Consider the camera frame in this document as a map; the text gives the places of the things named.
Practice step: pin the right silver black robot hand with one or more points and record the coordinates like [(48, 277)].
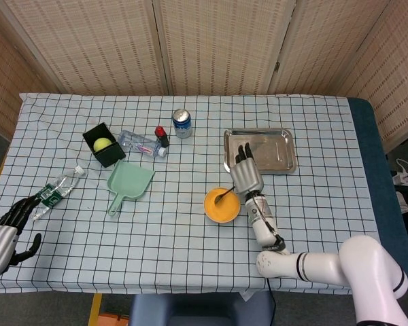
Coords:
[(246, 176)]

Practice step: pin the black spoon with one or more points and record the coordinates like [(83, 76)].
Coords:
[(218, 199)]

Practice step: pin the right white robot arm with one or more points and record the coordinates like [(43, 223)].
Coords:
[(360, 265)]

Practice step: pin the orange bowl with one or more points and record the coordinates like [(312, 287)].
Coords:
[(222, 221)]

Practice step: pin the stainless steel tray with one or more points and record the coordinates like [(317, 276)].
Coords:
[(279, 149)]

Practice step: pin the blue drink can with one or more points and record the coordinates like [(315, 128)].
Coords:
[(182, 127)]

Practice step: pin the dark sauce bottle red cap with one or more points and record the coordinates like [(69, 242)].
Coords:
[(162, 137)]

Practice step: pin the clear bottle green label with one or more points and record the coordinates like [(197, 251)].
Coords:
[(66, 181)]

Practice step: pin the blue checked tablecloth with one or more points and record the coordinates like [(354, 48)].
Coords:
[(173, 237)]

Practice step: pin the clear bottle pink label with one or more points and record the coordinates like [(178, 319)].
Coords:
[(136, 142)]

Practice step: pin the green plastic dustpan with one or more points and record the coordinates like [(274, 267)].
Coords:
[(129, 181)]

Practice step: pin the dark blue padded table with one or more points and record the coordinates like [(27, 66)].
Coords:
[(377, 169)]

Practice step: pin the orange box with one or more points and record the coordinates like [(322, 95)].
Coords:
[(112, 321)]

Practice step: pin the black square box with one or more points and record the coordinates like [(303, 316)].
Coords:
[(110, 157)]

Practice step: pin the woven folding screen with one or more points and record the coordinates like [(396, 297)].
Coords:
[(207, 44)]

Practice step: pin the blue padded seat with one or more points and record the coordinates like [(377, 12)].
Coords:
[(190, 309)]

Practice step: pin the yellow-green tennis ball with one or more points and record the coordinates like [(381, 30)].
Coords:
[(102, 144)]

